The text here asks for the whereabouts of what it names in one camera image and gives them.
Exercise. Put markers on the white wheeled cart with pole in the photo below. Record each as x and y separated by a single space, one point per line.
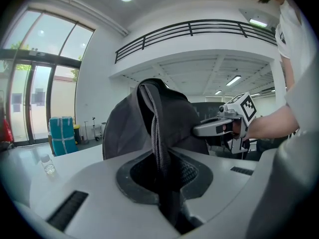
96 131

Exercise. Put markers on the black bin yellow lid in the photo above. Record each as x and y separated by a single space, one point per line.
77 133

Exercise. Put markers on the long ceiling light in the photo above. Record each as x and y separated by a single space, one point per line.
258 22
233 80

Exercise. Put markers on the white box appliance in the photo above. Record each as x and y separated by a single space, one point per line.
103 129

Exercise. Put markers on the black framed glass door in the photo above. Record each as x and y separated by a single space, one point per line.
45 83

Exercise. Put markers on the person's right forearm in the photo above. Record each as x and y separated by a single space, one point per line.
271 123

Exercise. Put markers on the white oval table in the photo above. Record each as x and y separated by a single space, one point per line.
25 173

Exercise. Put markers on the thin metal stand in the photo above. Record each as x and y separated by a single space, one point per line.
86 132

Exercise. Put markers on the red bag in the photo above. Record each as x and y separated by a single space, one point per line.
7 132

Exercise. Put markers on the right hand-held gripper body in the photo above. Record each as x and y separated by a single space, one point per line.
249 108

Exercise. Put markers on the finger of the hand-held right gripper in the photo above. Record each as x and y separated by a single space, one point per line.
207 129

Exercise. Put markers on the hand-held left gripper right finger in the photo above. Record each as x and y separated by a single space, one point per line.
236 203

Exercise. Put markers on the person's right hand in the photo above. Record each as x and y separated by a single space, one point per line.
236 128

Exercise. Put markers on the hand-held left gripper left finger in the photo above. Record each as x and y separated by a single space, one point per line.
99 208

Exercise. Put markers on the black mesh office chair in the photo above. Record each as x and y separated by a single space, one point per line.
211 111

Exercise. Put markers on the person's white shirt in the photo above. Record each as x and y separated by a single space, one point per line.
296 58

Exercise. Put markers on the black backpack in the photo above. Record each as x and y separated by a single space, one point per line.
132 123

